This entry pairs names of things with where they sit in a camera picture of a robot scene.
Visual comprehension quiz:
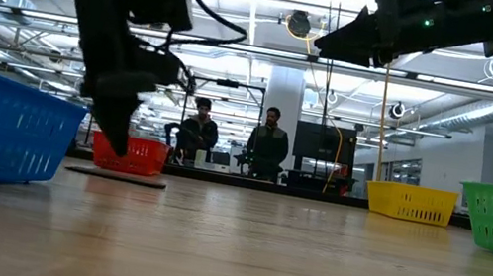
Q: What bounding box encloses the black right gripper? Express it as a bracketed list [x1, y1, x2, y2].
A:
[312, 0, 493, 88]

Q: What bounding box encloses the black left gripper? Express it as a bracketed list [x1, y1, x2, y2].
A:
[23, 0, 211, 168]

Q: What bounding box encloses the red plastic basket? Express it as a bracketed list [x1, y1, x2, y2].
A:
[88, 130, 173, 182]

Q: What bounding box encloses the person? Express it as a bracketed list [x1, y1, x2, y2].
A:
[240, 103, 297, 184]
[171, 93, 226, 169]

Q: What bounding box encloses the black monitor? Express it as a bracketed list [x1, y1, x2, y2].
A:
[291, 120, 361, 168]

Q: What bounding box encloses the yellow plastic basket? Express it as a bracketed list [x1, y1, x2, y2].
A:
[361, 176, 461, 230]

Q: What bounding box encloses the black ceiling cable reel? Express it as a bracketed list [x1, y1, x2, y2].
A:
[285, 9, 316, 41]
[387, 99, 408, 122]

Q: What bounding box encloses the yellow background cable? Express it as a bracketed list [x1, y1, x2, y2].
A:
[321, 125, 346, 196]

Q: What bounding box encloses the black background rig frame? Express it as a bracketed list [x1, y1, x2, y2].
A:
[171, 73, 269, 176]

